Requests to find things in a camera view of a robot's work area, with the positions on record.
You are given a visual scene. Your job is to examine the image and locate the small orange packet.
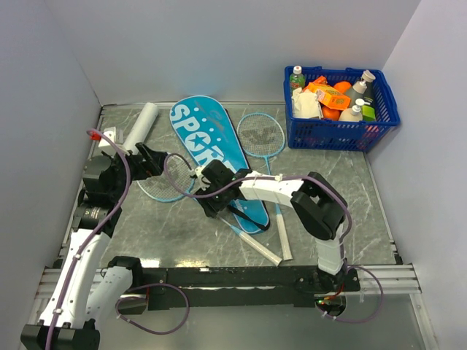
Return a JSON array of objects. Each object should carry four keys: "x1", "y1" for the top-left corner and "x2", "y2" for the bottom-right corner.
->
[{"x1": 312, "y1": 76, "x2": 328, "y2": 85}]

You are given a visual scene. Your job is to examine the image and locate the blue badminton racket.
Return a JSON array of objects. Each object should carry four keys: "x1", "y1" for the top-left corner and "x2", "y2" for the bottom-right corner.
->
[
  {"x1": 236, "y1": 113, "x2": 293, "y2": 261},
  {"x1": 136, "y1": 154, "x2": 282, "y2": 267}
]

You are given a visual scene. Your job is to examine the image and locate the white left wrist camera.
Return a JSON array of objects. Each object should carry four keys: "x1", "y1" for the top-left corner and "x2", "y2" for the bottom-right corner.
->
[{"x1": 88, "y1": 127, "x2": 124, "y2": 150}]

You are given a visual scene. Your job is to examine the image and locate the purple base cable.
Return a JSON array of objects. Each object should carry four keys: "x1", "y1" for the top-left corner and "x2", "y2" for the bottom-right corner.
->
[
  {"x1": 115, "y1": 283, "x2": 190, "y2": 335},
  {"x1": 315, "y1": 265, "x2": 385, "y2": 324}
]

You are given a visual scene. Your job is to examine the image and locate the green carton box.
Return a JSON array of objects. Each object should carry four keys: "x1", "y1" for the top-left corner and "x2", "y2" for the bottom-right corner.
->
[{"x1": 361, "y1": 105, "x2": 376, "y2": 123}]

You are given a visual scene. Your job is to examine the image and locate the orange fruit back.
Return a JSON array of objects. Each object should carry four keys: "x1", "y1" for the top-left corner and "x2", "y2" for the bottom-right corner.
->
[{"x1": 333, "y1": 81, "x2": 352, "y2": 94}]

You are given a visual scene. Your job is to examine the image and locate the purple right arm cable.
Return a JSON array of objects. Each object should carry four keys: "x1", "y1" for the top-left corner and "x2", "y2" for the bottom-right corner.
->
[{"x1": 163, "y1": 152, "x2": 354, "y2": 273}]

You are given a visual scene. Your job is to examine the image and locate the white shuttlecock tube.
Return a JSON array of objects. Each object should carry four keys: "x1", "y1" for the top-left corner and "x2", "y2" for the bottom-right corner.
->
[{"x1": 123, "y1": 102, "x2": 159, "y2": 155}]

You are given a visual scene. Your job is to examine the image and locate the aluminium frame rail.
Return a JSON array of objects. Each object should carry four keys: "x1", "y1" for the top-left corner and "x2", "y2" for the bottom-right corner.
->
[{"x1": 35, "y1": 264, "x2": 422, "y2": 300}]

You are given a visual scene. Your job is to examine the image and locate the orange fruit front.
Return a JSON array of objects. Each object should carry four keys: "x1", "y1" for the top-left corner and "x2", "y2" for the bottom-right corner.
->
[{"x1": 322, "y1": 106, "x2": 341, "y2": 121}]

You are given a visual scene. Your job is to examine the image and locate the blue plastic shopping basket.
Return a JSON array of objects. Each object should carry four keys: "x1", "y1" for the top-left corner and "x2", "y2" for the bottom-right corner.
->
[{"x1": 283, "y1": 66, "x2": 401, "y2": 152}]

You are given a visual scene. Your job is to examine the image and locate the cream paper bag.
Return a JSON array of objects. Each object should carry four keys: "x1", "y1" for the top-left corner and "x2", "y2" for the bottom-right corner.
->
[{"x1": 291, "y1": 87, "x2": 323, "y2": 120}]

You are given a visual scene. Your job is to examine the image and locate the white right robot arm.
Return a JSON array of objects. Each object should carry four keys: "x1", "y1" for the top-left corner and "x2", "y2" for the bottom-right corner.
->
[{"x1": 193, "y1": 160, "x2": 350, "y2": 290}]

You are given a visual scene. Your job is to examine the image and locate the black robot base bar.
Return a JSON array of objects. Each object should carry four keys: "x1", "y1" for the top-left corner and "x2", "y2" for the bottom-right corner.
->
[{"x1": 108, "y1": 257, "x2": 360, "y2": 311}]

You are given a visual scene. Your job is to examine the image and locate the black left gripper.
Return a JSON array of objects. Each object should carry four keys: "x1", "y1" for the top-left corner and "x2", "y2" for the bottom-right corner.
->
[{"x1": 103, "y1": 141, "x2": 166, "y2": 200}]

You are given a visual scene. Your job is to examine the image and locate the cream pump lotion bottle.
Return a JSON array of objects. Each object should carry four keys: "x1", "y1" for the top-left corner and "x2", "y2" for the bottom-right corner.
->
[{"x1": 339, "y1": 98, "x2": 366, "y2": 123}]

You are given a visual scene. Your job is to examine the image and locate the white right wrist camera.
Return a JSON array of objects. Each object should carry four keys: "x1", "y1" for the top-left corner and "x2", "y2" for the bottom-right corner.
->
[{"x1": 191, "y1": 166, "x2": 211, "y2": 190}]

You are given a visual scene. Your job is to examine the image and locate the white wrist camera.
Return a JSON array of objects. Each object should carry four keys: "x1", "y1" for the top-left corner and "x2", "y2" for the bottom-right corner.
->
[
  {"x1": 191, "y1": 166, "x2": 211, "y2": 190},
  {"x1": 88, "y1": 127, "x2": 124, "y2": 150}
]

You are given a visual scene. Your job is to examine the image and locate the blue sport racket bag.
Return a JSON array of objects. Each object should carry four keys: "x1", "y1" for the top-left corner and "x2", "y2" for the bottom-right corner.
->
[{"x1": 169, "y1": 96, "x2": 270, "y2": 235}]

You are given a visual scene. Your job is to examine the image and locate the grey pump bottle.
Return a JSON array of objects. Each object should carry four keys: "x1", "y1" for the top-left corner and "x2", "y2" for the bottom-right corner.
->
[{"x1": 344, "y1": 70, "x2": 376, "y2": 107}]

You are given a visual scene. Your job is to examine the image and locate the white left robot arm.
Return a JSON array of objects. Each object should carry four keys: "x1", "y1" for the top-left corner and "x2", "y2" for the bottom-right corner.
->
[{"x1": 20, "y1": 142, "x2": 167, "y2": 349}]

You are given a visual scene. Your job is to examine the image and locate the green drink bottle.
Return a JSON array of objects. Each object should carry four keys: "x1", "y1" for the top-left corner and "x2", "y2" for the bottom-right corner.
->
[{"x1": 289, "y1": 66, "x2": 306, "y2": 93}]

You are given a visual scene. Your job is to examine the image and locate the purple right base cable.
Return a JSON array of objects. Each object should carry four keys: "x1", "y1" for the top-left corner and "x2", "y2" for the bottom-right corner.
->
[{"x1": 315, "y1": 265, "x2": 385, "y2": 324}]

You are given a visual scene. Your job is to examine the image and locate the orange snack box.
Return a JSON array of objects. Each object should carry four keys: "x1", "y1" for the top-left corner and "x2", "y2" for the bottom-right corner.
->
[{"x1": 304, "y1": 82, "x2": 351, "y2": 111}]

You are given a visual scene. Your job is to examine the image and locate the orange fruit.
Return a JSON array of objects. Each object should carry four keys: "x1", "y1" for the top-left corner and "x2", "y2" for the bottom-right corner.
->
[
  {"x1": 322, "y1": 106, "x2": 341, "y2": 121},
  {"x1": 333, "y1": 81, "x2": 352, "y2": 94}
]

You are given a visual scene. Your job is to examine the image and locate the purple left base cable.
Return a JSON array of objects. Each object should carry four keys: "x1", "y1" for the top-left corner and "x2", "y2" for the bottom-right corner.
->
[{"x1": 115, "y1": 283, "x2": 190, "y2": 335}]

